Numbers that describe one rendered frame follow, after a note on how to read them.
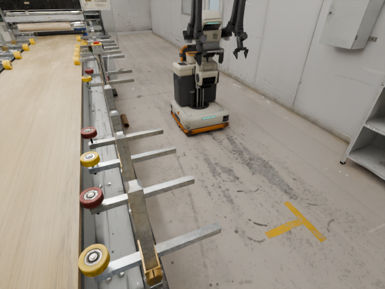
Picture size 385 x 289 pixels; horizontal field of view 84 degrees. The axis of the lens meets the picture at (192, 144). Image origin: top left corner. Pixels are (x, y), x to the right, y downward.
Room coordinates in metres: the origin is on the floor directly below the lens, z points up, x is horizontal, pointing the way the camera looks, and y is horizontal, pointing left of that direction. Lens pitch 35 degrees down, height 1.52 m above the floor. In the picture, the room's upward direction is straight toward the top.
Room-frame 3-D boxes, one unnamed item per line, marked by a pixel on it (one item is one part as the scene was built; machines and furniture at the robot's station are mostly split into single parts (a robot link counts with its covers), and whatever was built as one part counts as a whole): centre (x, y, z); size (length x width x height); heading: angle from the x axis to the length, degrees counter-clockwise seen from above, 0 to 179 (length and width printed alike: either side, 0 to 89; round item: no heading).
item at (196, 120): (2.70, -0.08, 0.16); 0.67 x 0.64 x 0.25; 22
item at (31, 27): (4.37, 2.41, 1.05); 1.43 x 0.12 x 0.12; 113
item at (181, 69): (2.78, -0.05, 0.59); 0.55 x 0.34 x 0.83; 112
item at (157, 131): (1.08, 0.39, 0.81); 0.43 x 0.03 x 0.04; 113
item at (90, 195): (0.55, 0.38, 0.85); 0.08 x 0.08 x 0.11
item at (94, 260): (0.32, 0.28, 0.85); 0.08 x 0.08 x 0.11
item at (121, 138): (0.57, 0.23, 0.92); 0.04 x 0.04 x 0.48; 23
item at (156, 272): (0.36, 0.14, 0.81); 0.14 x 0.06 x 0.05; 23
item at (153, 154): (0.85, 0.29, 0.83); 0.43 x 0.03 x 0.04; 113
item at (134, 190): (0.34, 0.13, 0.94); 0.04 x 0.04 x 0.48; 23
